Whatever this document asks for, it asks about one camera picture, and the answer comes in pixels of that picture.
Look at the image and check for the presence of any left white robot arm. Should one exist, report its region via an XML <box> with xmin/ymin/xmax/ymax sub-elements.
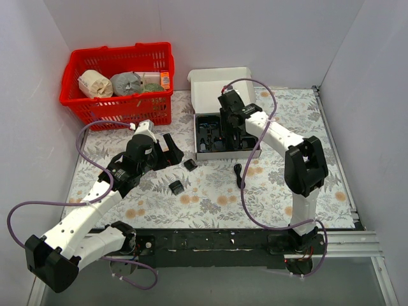
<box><xmin>24</xmin><ymin>134</ymin><xmax>184</xmax><ymax>293</ymax></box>

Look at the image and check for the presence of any floral table mat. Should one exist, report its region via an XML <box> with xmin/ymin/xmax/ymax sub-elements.
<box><xmin>61</xmin><ymin>88</ymin><xmax>356</xmax><ymax>230</ymax></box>

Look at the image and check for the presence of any green broccoli-like item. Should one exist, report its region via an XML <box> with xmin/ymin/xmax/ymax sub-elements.
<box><xmin>140</xmin><ymin>83</ymin><xmax>165</xmax><ymax>94</ymax></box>

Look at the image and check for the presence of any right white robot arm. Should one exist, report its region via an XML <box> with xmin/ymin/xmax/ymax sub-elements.
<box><xmin>218</xmin><ymin>89</ymin><xmax>328</xmax><ymax>254</ymax></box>

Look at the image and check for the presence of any orange small box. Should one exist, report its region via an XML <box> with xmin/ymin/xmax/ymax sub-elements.
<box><xmin>160</xmin><ymin>71</ymin><xmax>170</xmax><ymax>91</ymax></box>

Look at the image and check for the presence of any grey wrapped roll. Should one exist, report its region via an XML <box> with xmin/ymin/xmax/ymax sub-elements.
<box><xmin>110</xmin><ymin>72</ymin><xmax>142</xmax><ymax>96</ymax></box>

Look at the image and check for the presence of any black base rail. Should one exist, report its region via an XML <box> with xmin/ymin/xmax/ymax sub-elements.
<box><xmin>95</xmin><ymin>228</ymin><xmax>332</xmax><ymax>270</ymax></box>

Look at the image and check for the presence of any white hair clipper box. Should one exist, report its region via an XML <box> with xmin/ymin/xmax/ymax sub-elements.
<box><xmin>187</xmin><ymin>67</ymin><xmax>261</xmax><ymax>161</ymax></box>

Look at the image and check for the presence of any beige paper-wrapped roll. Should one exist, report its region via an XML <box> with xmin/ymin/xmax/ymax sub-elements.
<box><xmin>78</xmin><ymin>69</ymin><xmax>113</xmax><ymax>99</ymax></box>

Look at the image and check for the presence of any black charging cable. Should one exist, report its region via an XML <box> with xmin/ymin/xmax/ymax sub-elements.
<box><xmin>233</xmin><ymin>163</ymin><xmax>246</xmax><ymax>189</ymax></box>

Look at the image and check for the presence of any black comb guard large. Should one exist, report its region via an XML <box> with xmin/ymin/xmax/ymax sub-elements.
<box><xmin>168</xmin><ymin>180</ymin><xmax>184</xmax><ymax>196</ymax></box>

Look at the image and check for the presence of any white flat box in basket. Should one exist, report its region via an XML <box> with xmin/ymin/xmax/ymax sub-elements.
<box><xmin>135</xmin><ymin>71</ymin><xmax>161</xmax><ymax>85</ymax></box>

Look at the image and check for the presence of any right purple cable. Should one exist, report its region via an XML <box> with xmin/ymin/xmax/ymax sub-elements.
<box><xmin>219</xmin><ymin>78</ymin><xmax>328</xmax><ymax>279</ymax></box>

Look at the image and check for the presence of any red plastic shopping basket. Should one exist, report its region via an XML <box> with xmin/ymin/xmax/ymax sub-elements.
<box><xmin>59</xmin><ymin>42</ymin><xmax>175</xmax><ymax>131</ymax></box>

